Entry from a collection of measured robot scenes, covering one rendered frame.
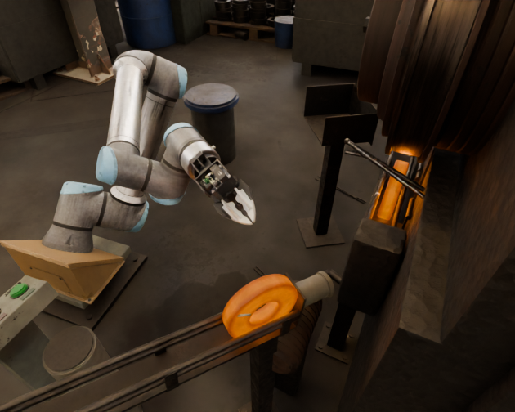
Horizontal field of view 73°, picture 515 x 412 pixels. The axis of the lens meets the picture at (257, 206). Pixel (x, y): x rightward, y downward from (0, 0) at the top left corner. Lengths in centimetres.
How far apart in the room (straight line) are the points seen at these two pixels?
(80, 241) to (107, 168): 68
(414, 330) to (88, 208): 129
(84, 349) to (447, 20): 96
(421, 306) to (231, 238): 132
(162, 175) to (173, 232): 94
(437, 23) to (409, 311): 41
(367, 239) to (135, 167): 58
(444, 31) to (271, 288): 48
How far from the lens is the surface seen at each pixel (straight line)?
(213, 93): 215
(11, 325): 100
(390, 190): 91
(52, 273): 153
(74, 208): 155
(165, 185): 96
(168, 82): 141
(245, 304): 66
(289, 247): 176
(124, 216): 157
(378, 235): 76
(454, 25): 59
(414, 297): 59
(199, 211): 195
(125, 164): 94
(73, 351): 99
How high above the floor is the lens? 133
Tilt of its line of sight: 43 degrees down
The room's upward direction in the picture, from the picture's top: straight up
